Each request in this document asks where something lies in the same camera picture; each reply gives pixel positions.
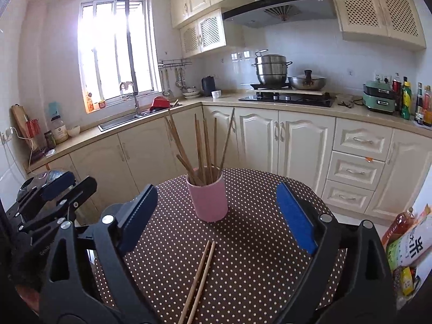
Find dark electric kettle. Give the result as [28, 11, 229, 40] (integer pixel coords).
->
[201, 76, 217, 97]

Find steel steamer pot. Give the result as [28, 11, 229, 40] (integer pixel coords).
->
[250, 50, 293, 86]

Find metal kitchen faucet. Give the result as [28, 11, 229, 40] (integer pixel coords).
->
[120, 82, 141, 117]

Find kitchen window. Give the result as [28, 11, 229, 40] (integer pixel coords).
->
[78, 0, 162, 101]

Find green electric cooker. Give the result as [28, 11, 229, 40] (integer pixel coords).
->
[363, 80, 400, 114]

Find red seasoning bottle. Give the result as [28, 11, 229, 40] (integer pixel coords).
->
[391, 73, 402, 115]

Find black silver rice cooker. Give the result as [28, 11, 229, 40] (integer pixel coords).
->
[17, 169, 76, 203]

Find steel wok with lid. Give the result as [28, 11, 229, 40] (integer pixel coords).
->
[288, 70, 327, 91]

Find wooden cutting board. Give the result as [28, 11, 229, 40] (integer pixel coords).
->
[11, 104, 31, 139]

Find wall utensil rail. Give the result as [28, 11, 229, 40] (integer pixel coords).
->
[158, 59, 192, 70]

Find white charging cable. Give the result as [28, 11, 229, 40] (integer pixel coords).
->
[10, 126, 38, 166]

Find black range hood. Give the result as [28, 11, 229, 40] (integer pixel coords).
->
[222, 0, 337, 28]

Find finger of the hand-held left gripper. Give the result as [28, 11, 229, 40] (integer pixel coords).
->
[13, 175, 98, 240]
[7, 172, 76, 220]

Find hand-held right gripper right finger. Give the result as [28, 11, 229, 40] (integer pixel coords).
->
[276, 182, 397, 324]

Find dark sauce bottle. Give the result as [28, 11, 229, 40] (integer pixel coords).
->
[415, 83, 425, 125]

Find pink utensil cup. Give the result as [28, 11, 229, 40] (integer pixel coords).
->
[185, 167, 229, 222]

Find group of wooden chopsticks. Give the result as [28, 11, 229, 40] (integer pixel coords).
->
[164, 108, 236, 187]

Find cooking oil bottle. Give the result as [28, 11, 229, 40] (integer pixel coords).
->
[381, 207, 416, 247]

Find brown polka dot tablecloth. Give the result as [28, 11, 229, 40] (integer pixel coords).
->
[93, 168, 348, 324]

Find green seasoning bottle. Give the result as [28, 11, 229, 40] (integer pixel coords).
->
[401, 77, 412, 120]

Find hanging metal spatula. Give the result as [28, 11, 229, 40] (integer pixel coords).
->
[174, 68, 186, 92]

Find red plastic basin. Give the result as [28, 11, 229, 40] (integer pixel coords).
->
[149, 96, 171, 113]

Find cream base cabinets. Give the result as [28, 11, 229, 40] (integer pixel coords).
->
[27, 103, 432, 223]

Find white rice bag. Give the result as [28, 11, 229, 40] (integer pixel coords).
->
[386, 206, 432, 272]

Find red mesh bag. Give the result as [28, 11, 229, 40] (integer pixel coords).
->
[25, 119, 41, 140]

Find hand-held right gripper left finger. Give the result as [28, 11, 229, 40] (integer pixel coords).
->
[39, 184, 159, 324]

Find black gas stove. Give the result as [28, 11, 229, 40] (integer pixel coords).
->
[238, 91, 335, 108]

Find large cream lattice door cabinet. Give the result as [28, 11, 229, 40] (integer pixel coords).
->
[327, 0, 427, 52]

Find small cream lattice door cabinet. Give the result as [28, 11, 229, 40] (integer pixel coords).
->
[180, 8, 245, 58]

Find cream cabinet drawer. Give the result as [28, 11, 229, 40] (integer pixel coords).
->
[332, 118, 394, 161]
[321, 180, 375, 211]
[327, 151, 385, 193]

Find yellow packet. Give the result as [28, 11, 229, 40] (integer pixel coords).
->
[393, 266, 422, 298]

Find large glass jar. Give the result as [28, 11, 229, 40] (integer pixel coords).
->
[50, 115, 69, 144]

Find steel kitchen sink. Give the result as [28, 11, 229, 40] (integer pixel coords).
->
[99, 113, 159, 131]

